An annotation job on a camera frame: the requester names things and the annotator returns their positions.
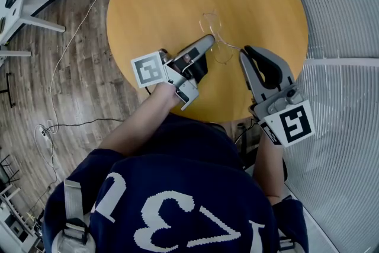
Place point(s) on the person's left forearm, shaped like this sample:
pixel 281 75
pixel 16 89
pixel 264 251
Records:
pixel 142 121

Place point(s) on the black floor stand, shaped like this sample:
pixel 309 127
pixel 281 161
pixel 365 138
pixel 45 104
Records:
pixel 10 89

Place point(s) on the glass wall with white blinds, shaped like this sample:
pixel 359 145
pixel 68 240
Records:
pixel 340 23

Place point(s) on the person's right forearm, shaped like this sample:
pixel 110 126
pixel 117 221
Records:
pixel 269 169

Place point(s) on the person's navy printed shirt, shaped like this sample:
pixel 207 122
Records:
pixel 177 174

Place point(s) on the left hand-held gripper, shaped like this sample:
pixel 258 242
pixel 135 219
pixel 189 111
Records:
pixel 148 69

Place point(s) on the white power strip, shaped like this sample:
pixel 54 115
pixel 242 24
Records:
pixel 44 132

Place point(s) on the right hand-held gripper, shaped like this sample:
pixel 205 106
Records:
pixel 293 124

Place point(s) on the white desk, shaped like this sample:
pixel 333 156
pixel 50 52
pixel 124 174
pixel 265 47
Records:
pixel 44 23

